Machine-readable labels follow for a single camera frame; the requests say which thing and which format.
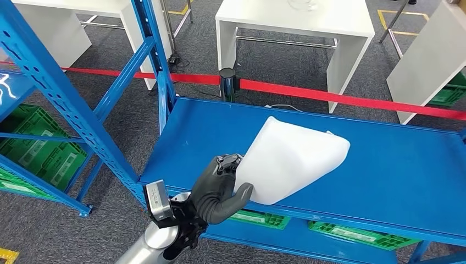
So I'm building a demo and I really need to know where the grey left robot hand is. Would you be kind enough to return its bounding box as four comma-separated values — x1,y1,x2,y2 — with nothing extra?
189,153,254,226

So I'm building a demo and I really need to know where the white plastic part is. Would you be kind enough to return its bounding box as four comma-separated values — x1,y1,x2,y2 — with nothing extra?
232,115,351,206

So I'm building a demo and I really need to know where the blue metal shelf rack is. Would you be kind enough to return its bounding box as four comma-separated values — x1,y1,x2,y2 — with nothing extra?
0,69,106,218
0,0,466,264

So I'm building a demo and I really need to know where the glossy black belt stanchion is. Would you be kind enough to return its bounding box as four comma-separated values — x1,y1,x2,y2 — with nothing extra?
218,67,241,103

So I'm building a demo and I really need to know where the red barrier belt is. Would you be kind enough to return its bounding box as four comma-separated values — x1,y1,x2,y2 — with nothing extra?
0,60,221,86
238,78,466,122

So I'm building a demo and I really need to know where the white table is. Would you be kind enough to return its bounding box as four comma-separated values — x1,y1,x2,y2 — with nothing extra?
386,0,466,125
214,0,376,114
0,0,174,91

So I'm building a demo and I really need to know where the yellow floor tape square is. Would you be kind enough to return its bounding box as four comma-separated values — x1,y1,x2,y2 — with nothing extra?
0,247,20,264

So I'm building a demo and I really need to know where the clear glass bowl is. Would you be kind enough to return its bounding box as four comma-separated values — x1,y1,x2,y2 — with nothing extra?
286,0,319,11

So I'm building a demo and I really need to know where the black power cable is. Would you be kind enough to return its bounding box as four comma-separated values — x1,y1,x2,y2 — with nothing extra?
167,52,191,74

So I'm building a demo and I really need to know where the steel leg frame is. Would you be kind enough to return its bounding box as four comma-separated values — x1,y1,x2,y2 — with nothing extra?
378,0,410,61
160,0,193,53

